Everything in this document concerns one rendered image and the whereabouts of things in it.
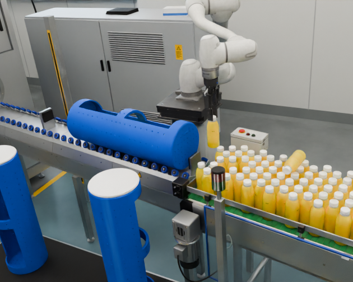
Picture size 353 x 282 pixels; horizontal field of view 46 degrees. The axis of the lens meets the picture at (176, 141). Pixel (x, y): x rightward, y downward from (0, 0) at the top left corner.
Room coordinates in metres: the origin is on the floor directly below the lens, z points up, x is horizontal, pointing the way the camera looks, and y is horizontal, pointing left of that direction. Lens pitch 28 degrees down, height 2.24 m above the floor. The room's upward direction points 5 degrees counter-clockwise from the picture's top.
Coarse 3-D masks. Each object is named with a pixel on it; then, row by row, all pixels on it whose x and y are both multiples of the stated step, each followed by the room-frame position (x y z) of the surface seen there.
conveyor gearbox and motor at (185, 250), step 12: (180, 216) 1.78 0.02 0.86; (192, 216) 1.77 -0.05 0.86; (180, 228) 1.72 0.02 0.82; (192, 228) 1.71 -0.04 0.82; (180, 240) 1.73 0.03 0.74; (192, 240) 1.71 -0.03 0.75; (180, 252) 1.68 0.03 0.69; (192, 252) 1.71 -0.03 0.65; (180, 264) 1.74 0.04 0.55; (192, 264) 1.71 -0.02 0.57
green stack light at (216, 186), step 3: (225, 180) 1.56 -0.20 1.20; (213, 183) 1.55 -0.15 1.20; (216, 183) 1.54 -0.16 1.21; (219, 183) 1.54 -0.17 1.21; (222, 183) 1.54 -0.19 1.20; (225, 183) 1.56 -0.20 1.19; (213, 186) 1.55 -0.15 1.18; (216, 186) 1.54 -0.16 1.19; (219, 186) 1.54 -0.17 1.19; (222, 186) 1.54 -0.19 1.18; (225, 186) 1.55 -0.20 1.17; (213, 189) 1.55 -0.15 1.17; (216, 189) 1.54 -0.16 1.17; (219, 189) 1.54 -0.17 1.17; (222, 189) 1.54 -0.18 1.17
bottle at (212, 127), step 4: (208, 124) 2.02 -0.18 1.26; (212, 124) 2.01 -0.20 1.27; (216, 124) 2.02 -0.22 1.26; (208, 128) 2.02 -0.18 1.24; (212, 128) 2.01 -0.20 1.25; (216, 128) 2.01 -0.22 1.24; (208, 132) 2.02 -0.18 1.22; (212, 132) 2.00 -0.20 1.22; (216, 132) 2.01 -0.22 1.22; (208, 136) 2.02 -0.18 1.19; (212, 136) 2.00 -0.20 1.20; (216, 136) 2.01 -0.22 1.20; (208, 140) 2.02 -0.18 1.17; (212, 140) 2.01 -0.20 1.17; (216, 140) 2.01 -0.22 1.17; (208, 144) 2.02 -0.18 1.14; (212, 144) 2.01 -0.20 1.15; (216, 144) 2.01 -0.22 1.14
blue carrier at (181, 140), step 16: (80, 112) 2.52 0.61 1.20; (96, 112) 2.45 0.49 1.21; (112, 112) 2.66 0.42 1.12; (128, 112) 2.36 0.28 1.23; (80, 128) 2.47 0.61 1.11; (96, 128) 2.38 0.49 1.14; (112, 128) 2.31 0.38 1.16; (128, 128) 2.24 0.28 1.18; (144, 128) 2.18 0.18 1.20; (160, 128) 2.13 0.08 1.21; (176, 128) 2.09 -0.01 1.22; (192, 128) 2.18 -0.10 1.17; (96, 144) 2.45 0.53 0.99; (112, 144) 2.30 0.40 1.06; (128, 144) 2.21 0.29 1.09; (144, 144) 2.13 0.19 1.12; (160, 144) 2.07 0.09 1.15; (176, 144) 2.05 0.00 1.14; (192, 144) 2.17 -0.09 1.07; (160, 160) 2.07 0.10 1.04; (176, 160) 2.04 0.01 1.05
